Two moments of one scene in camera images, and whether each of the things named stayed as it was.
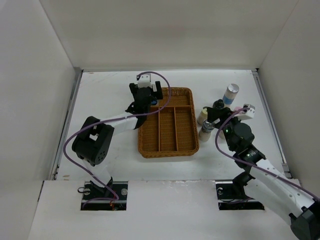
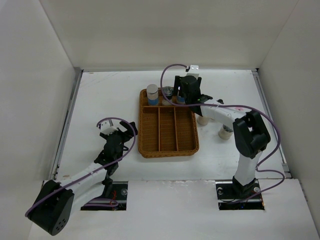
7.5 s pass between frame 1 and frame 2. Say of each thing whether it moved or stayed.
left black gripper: moved
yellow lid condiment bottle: stayed
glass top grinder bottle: moved
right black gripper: moved
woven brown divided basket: stayed
